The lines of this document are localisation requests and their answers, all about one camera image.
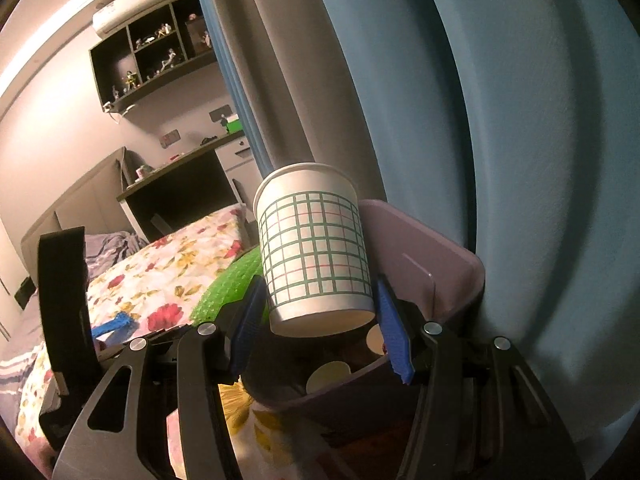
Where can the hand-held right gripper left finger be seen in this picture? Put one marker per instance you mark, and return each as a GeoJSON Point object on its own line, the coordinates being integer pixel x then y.
{"type": "Point", "coordinates": [250, 322]}

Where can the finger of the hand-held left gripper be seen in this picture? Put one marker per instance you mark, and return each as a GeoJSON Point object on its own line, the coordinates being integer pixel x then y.
{"type": "Point", "coordinates": [116, 327]}

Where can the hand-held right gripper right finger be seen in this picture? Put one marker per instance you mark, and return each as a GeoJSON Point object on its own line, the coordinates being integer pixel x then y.
{"type": "Point", "coordinates": [395, 340]}

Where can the plaid white paper cup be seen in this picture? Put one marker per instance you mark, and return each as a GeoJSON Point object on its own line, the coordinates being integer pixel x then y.
{"type": "Point", "coordinates": [327, 375]}
{"type": "Point", "coordinates": [315, 255]}

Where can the purple plastic bin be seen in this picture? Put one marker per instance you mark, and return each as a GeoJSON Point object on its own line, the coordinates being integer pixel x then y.
{"type": "Point", "coordinates": [445, 280]}

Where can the dark nightstand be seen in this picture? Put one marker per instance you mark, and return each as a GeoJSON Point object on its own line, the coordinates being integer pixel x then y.
{"type": "Point", "coordinates": [26, 295]}

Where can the green bubble wrap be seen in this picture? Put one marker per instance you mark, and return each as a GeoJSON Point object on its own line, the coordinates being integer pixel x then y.
{"type": "Point", "coordinates": [225, 290]}

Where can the grey padded headboard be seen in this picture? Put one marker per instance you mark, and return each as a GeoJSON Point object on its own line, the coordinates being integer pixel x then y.
{"type": "Point", "coordinates": [75, 200]}

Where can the dark wooden desk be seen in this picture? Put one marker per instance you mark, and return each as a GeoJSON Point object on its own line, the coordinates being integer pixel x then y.
{"type": "Point", "coordinates": [170, 195]}

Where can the white drawer cabinet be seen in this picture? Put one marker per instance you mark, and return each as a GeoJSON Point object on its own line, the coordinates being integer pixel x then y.
{"type": "Point", "coordinates": [240, 165]}

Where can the green box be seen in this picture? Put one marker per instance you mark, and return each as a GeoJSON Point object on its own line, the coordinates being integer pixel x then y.
{"type": "Point", "coordinates": [233, 122]}

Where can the blue and grey curtain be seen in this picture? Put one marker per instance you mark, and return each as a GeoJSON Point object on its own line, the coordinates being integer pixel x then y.
{"type": "Point", "coordinates": [475, 110]}

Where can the small figurine collection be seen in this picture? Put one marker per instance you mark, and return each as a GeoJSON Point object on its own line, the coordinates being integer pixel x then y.
{"type": "Point", "coordinates": [165, 57]}

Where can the wall socket plate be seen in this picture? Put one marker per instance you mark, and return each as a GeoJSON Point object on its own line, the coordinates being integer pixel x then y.
{"type": "Point", "coordinates": [169, 138]}
{"type": "Point", "coordinates": [222, 112]}

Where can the dark wall shelf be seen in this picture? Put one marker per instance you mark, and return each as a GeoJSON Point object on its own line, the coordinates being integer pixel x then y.
{"type": "Point", "coordinates": [112, 62]}

